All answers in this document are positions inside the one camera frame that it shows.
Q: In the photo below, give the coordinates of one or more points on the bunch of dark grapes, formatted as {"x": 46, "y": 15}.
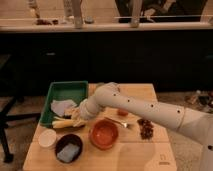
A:
{"x": 146, "y": 128}

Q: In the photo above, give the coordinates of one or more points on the metal fork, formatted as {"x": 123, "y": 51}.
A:
{"x": 124, "y": 124}

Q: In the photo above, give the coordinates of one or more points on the black office chair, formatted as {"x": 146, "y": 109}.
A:
{"x": 5, "y": 117}

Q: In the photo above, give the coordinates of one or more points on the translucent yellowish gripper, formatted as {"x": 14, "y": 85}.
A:
{"x": 75, "y": 114}

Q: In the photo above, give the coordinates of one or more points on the blue sponge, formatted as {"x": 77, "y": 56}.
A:
{"x": 68, "y": 153}

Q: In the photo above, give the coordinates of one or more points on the dark brown bowl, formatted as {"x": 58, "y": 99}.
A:
{"x": 69, "y": 139}

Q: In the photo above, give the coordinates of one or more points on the tan wooden block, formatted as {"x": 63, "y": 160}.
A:
{"x": 68, "y": 112}

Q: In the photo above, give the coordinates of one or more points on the green plastic tray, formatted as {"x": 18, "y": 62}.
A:
{"x": 69, "y": 90}

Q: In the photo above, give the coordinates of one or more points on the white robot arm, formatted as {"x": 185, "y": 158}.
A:
{"x": 190, "y": 123}

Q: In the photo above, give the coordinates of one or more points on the white paper cup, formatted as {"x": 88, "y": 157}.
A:
{"x": 47, "y": 139}

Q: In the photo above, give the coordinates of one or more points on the orange round fruit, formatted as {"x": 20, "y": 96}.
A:
{"x": 121, "y": 112}

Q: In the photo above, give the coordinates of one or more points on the white folded cloth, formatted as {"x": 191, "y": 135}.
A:
{"x": 59, "y": 106}

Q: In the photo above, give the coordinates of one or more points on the orange bowl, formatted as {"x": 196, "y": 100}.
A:
{"x": 103, "y": 134}

